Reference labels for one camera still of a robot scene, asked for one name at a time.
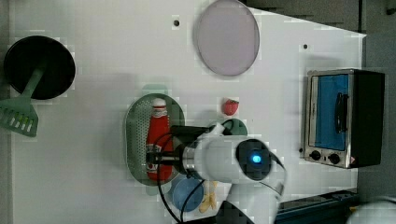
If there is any black utensil holder cup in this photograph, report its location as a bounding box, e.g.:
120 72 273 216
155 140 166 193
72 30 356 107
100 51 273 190
4 35 76 100

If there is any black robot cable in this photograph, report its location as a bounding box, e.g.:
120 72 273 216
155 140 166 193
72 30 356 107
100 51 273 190
155 132 206 224

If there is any black toaster oven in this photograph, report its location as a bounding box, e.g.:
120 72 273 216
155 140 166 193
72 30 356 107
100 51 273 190
304 69 385 169

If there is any red plush ketchup bottle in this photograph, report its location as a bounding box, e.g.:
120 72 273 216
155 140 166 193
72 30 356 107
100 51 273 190
146 98 173 181

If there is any grey oval plate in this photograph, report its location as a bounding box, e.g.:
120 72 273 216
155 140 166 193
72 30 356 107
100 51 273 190
194 0 260 76

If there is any green metal mug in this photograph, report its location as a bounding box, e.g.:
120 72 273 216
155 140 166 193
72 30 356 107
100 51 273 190
209 119 248 135

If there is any green plastic spatula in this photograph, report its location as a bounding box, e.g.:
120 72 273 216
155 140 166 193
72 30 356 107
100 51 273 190
0 68 44 137

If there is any red strawberry toy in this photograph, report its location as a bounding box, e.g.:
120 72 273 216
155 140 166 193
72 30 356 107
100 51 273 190
222 99 239 116

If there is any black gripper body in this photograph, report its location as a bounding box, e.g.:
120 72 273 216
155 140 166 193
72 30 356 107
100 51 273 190
146 125 209 170

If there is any blue cup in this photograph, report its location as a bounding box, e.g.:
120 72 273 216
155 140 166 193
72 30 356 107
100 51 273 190
169 175 204 212

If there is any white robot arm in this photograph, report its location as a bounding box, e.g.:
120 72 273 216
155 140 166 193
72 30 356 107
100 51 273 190
146 123 287 224

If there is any green oval strainer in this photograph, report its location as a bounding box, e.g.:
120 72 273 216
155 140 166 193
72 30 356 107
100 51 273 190
124 84 185 196

